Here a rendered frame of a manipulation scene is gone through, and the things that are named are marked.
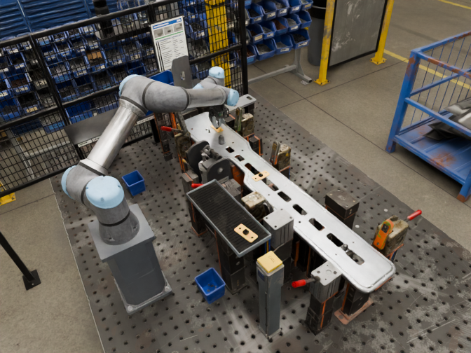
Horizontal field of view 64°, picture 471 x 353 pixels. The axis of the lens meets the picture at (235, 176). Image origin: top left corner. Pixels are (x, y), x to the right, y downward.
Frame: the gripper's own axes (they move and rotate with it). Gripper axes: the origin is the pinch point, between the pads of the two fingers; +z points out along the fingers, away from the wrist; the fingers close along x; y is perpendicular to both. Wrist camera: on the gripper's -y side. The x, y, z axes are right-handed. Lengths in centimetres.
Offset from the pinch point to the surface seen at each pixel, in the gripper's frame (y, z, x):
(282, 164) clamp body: 43.4, 1.4, 11.4
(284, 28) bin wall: -140, 44, 169
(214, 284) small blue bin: 68, 25, -46
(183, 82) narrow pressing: -28.3, -13.1, -3.4
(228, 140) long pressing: 13.2, 1.2, -0.9
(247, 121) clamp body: 7.9, -1.0, 14.8
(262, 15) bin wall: -142, 25, 142
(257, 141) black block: 21.7, 2.0, 11.9
